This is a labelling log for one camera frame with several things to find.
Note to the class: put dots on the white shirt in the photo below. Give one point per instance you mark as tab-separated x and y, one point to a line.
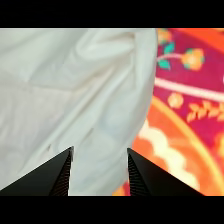
66	93

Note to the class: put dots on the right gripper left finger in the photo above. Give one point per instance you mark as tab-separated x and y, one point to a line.
50	178

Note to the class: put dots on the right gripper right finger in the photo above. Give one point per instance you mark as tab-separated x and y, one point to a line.
150	180

